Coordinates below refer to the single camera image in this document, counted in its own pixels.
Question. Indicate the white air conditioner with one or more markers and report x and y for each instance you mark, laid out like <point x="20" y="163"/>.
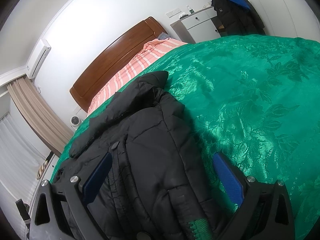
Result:
<point x="37" y="60"/>

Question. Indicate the black puffer jacket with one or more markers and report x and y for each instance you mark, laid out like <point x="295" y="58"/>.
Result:
<point x="150" y="155"/>

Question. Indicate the black coat on chair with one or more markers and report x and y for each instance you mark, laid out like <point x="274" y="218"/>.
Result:
<point x="232" y="20"/>

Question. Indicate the beige curtain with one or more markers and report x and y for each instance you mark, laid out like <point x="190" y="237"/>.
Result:
<point x="37" y="110"/>

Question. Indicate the white sheer curtain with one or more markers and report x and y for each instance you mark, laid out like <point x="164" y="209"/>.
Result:
<point x="15" y="155"/>

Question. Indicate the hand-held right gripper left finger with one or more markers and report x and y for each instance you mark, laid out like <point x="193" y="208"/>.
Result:
<point x="97" y="177"/>

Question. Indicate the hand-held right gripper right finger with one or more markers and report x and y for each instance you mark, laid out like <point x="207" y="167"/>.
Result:
<point x="228" y="177"/>

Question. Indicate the white wardrobe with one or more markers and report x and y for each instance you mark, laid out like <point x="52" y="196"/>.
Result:
<point x="275" y="5"/>

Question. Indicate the green patterned blanket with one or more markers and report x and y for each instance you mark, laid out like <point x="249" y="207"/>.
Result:
<point x="250" y="105"/>

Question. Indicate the white wall socket panel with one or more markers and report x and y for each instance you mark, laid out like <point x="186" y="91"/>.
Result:
<point x="173" y="12"/>
<point x="77" y="110"/>

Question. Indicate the clear bottle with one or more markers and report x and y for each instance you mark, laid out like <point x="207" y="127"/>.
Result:
<point x="188" y="8"/>

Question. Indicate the dark object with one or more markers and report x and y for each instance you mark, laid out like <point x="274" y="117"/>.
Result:
<point x="22" y="211"/>

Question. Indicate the grey pillow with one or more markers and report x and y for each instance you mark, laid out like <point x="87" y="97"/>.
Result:
<point x="162" y="36"/>

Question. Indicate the white desk with drawers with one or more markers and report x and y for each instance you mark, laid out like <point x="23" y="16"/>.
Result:
<point x="197" y="23"/>

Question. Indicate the wooden bed headboard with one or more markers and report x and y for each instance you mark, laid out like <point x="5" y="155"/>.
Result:
<point x="112" y="55"/>

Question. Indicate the white round fan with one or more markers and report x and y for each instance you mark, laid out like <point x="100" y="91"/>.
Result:
<point x="76" y="122"/>

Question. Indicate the striped cushion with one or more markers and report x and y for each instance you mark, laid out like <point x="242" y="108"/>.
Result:
<point x="42" y="170"/>

